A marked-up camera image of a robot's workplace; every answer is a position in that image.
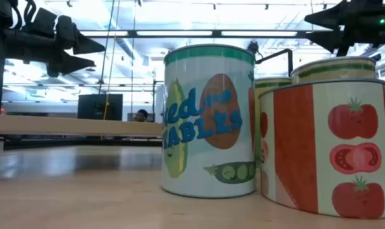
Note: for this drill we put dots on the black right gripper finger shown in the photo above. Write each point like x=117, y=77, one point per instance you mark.
x=333, y=41
x=337, y=17

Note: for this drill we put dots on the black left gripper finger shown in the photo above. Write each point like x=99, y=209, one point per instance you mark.
x=75, y=38
x=68, y=66

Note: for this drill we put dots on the yellow green peaches can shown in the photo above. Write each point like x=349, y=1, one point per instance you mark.
x=333, y=71

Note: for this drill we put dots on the green oranges can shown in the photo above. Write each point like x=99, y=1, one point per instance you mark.
x=270, y=84

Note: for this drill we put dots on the mixed vegetables can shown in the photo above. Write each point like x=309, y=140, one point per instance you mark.
x=208, y=127

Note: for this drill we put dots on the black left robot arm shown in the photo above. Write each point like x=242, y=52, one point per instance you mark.
x=0, y=12

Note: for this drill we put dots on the wooden shelf board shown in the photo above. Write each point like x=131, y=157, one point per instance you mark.
x=68, y=125

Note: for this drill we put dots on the black ceiling device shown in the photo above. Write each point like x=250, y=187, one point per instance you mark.
x=376, y=57

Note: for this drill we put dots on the black monitor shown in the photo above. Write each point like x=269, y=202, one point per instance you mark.
x=98, y=106

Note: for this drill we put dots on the person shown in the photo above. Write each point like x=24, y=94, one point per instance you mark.
x=141, y=115

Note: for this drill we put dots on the wide red tomato can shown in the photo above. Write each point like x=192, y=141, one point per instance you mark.
x=322, y=152

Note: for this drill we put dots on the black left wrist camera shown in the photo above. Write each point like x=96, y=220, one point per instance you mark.
x=44, y=20

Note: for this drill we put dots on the black camera bracket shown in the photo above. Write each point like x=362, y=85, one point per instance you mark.
x=289, y=63

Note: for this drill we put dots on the small black mounted camera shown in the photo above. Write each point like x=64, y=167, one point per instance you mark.
x=253, y=47

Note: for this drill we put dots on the black rig frame bar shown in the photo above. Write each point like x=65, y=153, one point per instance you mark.
x=216, y=33

